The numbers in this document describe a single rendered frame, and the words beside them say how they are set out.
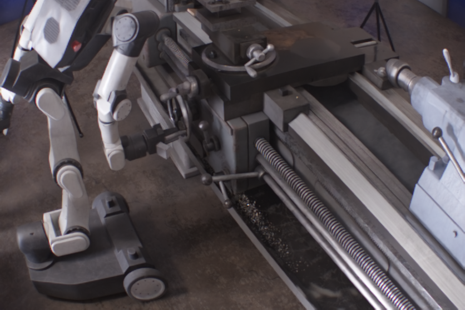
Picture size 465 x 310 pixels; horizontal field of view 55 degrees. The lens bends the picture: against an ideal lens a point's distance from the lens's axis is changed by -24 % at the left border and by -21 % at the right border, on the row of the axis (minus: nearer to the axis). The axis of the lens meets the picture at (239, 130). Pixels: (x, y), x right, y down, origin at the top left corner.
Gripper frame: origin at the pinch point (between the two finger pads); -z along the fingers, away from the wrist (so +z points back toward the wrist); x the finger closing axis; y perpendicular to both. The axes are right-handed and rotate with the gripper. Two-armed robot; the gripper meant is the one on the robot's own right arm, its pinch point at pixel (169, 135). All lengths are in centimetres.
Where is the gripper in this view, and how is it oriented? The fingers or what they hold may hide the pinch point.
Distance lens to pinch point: 199.2
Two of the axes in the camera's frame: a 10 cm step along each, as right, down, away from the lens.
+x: 0.3, -7.5, -6.6
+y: -4.5, -6.0, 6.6
